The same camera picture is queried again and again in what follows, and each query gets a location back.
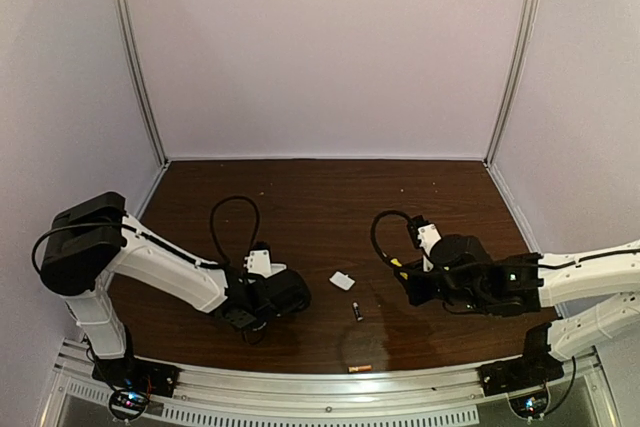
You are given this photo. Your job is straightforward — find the left black camera cable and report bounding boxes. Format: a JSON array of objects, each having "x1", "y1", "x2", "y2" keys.
[{"x1": 209, "y1": 195, "x2": 261, "y2": 273}]

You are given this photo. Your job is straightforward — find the black camera cable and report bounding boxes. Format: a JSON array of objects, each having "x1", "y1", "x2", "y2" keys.
[
  {"x1": 370, "y1": 210, "x2": 541, "y2": 278},
  {"x1": 209, "y1": 195, "x2": 261, "y2": 273}
]

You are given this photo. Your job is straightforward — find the left aluminium frame post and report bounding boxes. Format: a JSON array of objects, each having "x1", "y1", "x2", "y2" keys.
[{"x1": 114, "y1": 0, "x2": 169, "y2": 167}]

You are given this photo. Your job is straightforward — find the black battery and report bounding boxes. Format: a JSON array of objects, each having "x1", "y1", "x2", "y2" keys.
[{"x1": 352, "y1": 302, "x2": 363, "y2": 322}]

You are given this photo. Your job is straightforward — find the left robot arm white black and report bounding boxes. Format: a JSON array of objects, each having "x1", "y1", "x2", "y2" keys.
[{"x1": 31, "y1": 191, "x2": 311, "y2": 364}]

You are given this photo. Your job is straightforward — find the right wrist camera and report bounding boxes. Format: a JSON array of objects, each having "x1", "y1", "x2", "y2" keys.
[{"x1": 409, "y1": 215, "x2": 441, "y2": 272}]

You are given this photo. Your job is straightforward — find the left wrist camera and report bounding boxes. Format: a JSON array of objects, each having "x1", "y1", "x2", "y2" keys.
[{"x1": 244, "y1": 241, "x2": 287, "y2": 278}]

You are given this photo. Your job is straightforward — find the white battery cover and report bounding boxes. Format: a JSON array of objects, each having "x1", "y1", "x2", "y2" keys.
[{"x1": 329, "y1": 271, "x2": 355, "y2": 291}]

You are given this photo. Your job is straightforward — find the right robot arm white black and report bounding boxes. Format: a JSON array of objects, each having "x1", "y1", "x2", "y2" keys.
[{"x1": 391, "y1": 234, "x2": 639, "y2": 361}]

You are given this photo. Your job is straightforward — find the yellow handled screwdriver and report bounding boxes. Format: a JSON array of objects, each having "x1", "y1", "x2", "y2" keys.
[{"x1": 391, "y1": 258, "x2": 408, "y2": 280}]

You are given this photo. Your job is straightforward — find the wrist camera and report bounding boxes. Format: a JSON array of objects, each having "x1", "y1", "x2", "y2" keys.
[
  {"x1": 244, "y1": 241, "x2": 287, "y2": 278},
  {"x1": 409, "y1": 215, "x2": 441, "y2": 272}
]

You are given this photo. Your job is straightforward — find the aluminium frame post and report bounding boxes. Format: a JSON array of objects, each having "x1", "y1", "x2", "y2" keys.
[
  {"x1": 484, "y1": 0, "x2": 540, "y2": 169},
  {"x1": 114, "y1": 0, "x2": 169, "y2": 167}
]

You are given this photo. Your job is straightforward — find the right black camera cable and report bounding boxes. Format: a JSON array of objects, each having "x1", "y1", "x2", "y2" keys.
[{"x1": 370, "y1": 210, "x2": 541, "y2": 278}]

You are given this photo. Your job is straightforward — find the front aluminium rail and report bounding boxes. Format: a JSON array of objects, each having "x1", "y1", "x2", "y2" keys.
[{"x1": 35, "y1": 340, "x2": 622, "y2": 426}]

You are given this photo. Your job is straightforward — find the right aluminium frame post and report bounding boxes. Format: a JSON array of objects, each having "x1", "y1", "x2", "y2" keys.
[{"x1": 484, "y1": 0, "x2": 540, "y2": 169}]

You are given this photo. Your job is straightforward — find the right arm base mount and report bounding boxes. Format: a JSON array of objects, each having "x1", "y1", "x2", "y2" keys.
[{"x1": 477, "y1": 356, "x2": 564, "y2": 396}]

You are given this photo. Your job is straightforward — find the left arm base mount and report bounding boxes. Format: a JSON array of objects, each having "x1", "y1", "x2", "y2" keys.
[{"x1": 92, "y1": 358, "x2": 180, "y2": 398}]

